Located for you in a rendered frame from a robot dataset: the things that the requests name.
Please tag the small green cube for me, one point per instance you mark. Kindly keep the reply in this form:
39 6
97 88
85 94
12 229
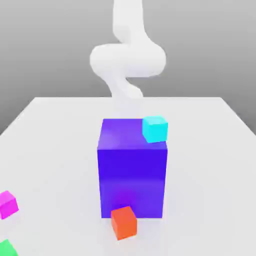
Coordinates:
6 249

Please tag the small cyan cube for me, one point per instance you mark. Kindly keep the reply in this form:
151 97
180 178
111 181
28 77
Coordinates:
155 129

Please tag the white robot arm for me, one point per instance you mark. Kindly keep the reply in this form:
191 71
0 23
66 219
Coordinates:
128 60

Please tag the large blue box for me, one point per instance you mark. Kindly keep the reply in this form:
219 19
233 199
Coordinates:
132 176

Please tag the small magenta cube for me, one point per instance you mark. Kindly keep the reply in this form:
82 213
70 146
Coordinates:
7 204

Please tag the small orange cube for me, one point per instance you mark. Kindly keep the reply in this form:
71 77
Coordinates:
124 223

